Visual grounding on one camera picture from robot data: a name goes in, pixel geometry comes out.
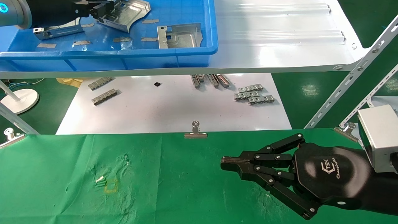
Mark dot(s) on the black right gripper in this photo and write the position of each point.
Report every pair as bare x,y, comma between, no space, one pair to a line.
329,174

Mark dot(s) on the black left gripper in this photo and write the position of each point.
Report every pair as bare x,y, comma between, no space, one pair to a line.
59,12

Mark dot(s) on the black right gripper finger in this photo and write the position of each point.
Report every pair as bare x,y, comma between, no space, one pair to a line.
236,160

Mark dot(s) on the sheet metal bracket part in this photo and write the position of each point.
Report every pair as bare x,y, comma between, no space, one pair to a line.
127,15
182,39
62,31

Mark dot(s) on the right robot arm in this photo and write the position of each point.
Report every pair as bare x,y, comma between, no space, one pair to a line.
385,193

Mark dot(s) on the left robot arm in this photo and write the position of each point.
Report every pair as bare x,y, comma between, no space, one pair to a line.
14,14

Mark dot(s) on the beige tape piece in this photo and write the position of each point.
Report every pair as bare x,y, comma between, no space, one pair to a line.
82,43
150,21
122,39
47,45
149,39
88,25

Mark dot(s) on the silver binder clip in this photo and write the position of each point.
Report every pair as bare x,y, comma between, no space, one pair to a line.
346,131
11,139
196,134

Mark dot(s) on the blue plastic tray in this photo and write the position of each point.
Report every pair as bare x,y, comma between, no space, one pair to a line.
130,59

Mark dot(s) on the small metal clip strip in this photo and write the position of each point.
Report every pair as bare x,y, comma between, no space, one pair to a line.
100,83
201,77
245,95
196,81
261,100
104,96
213,80
223,80
251,88

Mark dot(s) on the yellow crumpled paper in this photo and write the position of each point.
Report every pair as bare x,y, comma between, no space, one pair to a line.
70,81

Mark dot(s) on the white sheet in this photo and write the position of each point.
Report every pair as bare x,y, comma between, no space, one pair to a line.
171,109

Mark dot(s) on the green table cloth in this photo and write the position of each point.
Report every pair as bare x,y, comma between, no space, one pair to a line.
155,180

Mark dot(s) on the white round lamp stand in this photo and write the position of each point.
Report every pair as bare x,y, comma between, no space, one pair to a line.
21,99

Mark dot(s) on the white metal shelf board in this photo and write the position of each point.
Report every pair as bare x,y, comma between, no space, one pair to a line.
273,40

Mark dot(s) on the white perforated shelf strut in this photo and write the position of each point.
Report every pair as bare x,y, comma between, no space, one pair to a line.
348,79
370,99

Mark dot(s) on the grey shelf strut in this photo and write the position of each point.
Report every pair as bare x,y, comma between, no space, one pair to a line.
18,121

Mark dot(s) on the white panel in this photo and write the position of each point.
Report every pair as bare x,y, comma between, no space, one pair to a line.
385,101

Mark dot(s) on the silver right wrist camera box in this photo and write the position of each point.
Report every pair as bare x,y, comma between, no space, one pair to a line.
379,137

